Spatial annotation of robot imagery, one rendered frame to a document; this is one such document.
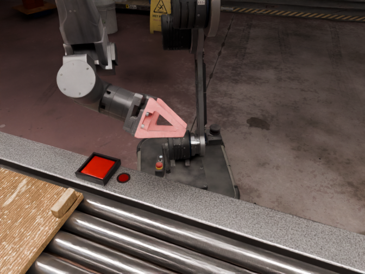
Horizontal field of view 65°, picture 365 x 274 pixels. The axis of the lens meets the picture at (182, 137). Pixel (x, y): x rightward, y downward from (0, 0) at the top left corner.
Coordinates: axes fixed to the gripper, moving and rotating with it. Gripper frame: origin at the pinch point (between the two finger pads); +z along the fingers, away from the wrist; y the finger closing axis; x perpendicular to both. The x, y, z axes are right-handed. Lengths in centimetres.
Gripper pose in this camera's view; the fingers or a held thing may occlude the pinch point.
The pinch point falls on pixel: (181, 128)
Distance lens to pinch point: 52.7
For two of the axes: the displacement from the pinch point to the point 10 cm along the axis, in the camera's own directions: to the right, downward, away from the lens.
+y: -0.3, 1.3, -9.9
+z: 9.3, 3.7, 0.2
